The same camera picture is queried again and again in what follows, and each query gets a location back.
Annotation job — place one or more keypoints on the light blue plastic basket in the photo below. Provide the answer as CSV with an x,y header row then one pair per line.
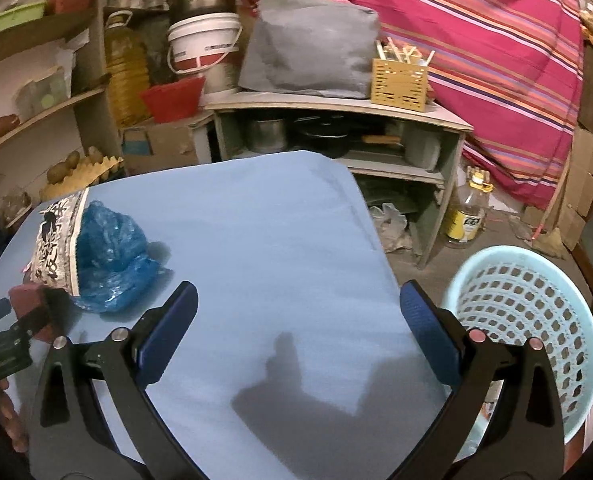
x,y
513,294

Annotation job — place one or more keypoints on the light blue table cloth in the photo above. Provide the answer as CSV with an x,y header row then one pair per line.
x,y
299,363

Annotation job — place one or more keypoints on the oil bottle on floor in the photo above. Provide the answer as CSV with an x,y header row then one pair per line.
x,y
468,208

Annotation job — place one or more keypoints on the grey low shelf cabinet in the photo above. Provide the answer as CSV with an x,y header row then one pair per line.
x,y
406,158

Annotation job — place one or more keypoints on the yellow egg tray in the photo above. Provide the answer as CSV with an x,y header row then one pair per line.
x,y
63,180

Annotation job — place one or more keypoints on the maroon scouring pad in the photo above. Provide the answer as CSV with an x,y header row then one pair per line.
x,y
30,302

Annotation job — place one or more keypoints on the person left hand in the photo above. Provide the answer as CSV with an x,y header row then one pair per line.
x,y
10,420

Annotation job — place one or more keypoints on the red striped curtain cloth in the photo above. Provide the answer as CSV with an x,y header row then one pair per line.
x,y
513,69

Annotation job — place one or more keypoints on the red plastic basin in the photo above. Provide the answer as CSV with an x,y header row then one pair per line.
x,y
175,101

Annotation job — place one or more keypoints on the yellow oil jug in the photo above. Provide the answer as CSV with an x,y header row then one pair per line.
x,y
127,64

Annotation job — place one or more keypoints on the black white snack bag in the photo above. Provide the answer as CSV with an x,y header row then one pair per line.
x,y
53,262

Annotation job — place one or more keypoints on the blue plastic bag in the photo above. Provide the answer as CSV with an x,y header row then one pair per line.
x,y
113,264

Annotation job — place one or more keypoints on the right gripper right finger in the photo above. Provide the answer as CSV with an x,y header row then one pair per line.
x,y
502,419

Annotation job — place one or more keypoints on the grey cloth covered appliance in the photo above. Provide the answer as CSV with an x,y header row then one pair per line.
x,y
313,47

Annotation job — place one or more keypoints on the cardboard box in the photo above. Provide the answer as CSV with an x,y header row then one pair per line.
x,y
151,146

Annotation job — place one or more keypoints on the straw broom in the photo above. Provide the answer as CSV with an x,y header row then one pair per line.
x,y
546,238

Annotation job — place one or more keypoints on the yellow utensil holder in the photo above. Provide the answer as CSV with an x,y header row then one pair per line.
x,y
399,85

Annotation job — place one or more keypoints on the wooden wall shelf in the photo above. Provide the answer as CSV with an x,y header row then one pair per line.
x,y
58,43

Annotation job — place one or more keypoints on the clear plastic container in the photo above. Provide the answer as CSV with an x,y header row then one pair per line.
x,y
42,93

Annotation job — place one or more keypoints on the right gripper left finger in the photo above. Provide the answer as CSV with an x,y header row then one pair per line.
x,y
69,435

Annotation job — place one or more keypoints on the white plastic bucket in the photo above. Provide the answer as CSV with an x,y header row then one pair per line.
x,y
207,46

